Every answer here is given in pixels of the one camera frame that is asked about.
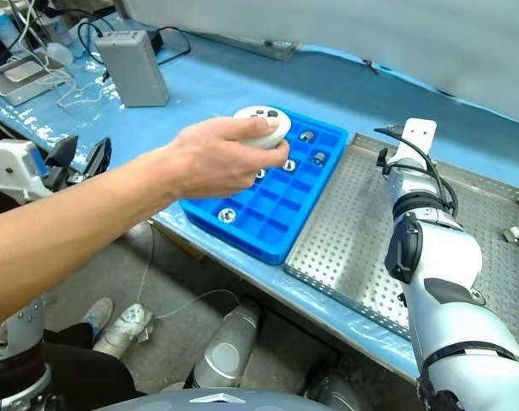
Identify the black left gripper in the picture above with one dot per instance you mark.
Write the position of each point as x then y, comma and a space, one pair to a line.
71, 177

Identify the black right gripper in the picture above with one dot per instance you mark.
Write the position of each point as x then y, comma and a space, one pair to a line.
383, 160

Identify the white handheld controller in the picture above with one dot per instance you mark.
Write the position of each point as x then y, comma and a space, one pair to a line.
246, 113

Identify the person's bare forearm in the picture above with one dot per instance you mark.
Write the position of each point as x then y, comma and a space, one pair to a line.
71, 222

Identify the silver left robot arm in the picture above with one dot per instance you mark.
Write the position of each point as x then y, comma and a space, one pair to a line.
19, 325

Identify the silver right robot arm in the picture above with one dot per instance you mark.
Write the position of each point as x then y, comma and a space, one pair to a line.
439, 265

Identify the grey metal equipment box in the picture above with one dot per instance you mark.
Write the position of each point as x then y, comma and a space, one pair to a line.
135, 73

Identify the blue compartment tray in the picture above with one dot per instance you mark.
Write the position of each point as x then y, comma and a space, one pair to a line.
285, 222

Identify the person's bare hand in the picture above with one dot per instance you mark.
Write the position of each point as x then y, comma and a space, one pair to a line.
212, 162

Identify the perforated metal tray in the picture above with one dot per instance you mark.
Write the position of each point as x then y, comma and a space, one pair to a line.
349, 240

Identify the small black clip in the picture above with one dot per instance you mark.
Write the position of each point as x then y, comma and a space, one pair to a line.
371, 67

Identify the clear plastic bottle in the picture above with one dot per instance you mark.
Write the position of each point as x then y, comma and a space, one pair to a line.
61, 27

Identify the white partition board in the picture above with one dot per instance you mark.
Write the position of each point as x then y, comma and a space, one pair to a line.
328, 25

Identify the small silver metal piece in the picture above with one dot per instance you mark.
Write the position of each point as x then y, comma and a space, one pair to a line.
515, 234

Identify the blue spray can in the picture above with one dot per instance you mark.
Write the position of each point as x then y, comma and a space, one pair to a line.
0, 25

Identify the white and blue sneaker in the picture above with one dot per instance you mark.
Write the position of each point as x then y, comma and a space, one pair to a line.
99, 312

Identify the grey metal board base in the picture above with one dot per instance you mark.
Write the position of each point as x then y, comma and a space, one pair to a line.
268, 46

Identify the black trouser leg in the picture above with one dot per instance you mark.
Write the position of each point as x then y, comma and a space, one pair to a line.
84, 368

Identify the grey rounded cylinder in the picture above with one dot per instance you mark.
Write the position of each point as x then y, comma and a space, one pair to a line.
229, 347
336, 391

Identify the grey robot chest cover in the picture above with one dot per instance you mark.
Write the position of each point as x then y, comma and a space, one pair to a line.
216, 400

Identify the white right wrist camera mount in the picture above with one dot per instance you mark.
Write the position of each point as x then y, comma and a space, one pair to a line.
419, 132

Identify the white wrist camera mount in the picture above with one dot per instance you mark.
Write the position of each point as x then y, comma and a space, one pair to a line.
419, 132
7, 167

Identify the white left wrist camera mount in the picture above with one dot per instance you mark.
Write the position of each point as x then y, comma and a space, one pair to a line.
7, 167

